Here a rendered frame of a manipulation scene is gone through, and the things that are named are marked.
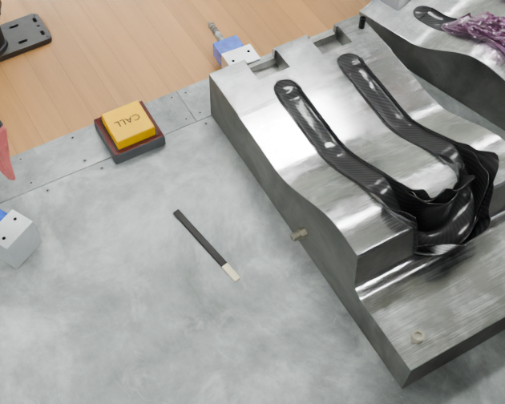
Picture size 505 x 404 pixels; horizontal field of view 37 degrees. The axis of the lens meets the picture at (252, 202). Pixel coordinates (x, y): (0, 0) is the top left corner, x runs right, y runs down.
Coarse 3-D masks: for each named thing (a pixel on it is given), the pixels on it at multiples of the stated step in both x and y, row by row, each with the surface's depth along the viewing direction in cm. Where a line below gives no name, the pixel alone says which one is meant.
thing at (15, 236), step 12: (0, 216) 101; (12, 216) 99; (24, 216) 99; (0, 228) 98; (12, 228) 98; (24, 228) 98; (0, 240) 97; (12, 240) 97; (24, 240) 99; (36, 240) 102; (0, 252) 100; (12, 252) 98; (24, 252) 101; (12, 264) 100
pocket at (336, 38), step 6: (336, 30) 116; (324, 36) 116; (330, 36) 116; (336, 36) 117; (342, 36) 115; (318, 42) 116; (324, 42) 117; (330, 42) 117; (336, 42) 117; (342, 42) 116; (348, 42) 114; (318, 48) 116; (324, 48) 116; (330, 48) 116
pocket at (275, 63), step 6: (276, 54) 113; (264, 60) 113; (270, 60) 113; (276, 60) 114; (282, 60) 112; (252, 66) 112; (258, 66) 113; (264, 66) 113; (270, 66) 114; (276, 66) 114; (282, 66) 112; (288, 66) 111; (252, 72) 113; (258, 72) 113; (264, 72) 113; (270, 72) 113; (276, 72) 113; (258, 78) 112
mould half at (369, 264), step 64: (320, 64) 110; (384, 64) 111; (256, 128) 104; (384, 128) 105; (448, 128) 102; (320, 192) 95; (320, 256) 99; (384, 256) 91; (448, 256) 96; (384, 320) 91; (448, 320) 91
